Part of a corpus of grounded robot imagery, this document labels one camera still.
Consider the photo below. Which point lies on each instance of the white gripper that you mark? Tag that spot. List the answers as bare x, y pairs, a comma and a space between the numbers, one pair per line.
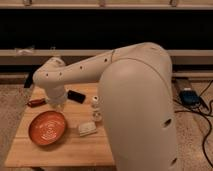
57, 99

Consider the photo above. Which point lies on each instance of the small white bottle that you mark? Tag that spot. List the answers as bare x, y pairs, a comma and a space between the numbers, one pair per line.
95, 109

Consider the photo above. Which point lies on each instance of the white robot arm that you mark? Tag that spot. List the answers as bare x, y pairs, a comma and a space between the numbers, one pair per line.
135, 100

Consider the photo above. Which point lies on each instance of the orange ceramic bowl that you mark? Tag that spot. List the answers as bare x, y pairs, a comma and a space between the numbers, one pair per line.
47, 128

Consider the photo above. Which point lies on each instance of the black rectangular case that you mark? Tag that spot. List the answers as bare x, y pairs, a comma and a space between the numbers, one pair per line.
76, 96

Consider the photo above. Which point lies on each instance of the white butter dish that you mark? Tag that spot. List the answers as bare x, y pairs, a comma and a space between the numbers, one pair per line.
87, 128

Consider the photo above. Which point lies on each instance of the wooden table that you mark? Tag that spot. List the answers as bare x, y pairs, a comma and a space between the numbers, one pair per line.
71, 149

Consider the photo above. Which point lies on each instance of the blue power box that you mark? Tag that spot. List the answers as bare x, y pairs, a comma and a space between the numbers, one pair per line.
189, 97

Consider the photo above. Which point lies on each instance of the black table leg bracket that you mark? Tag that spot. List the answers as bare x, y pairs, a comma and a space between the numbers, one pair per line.
29, 80

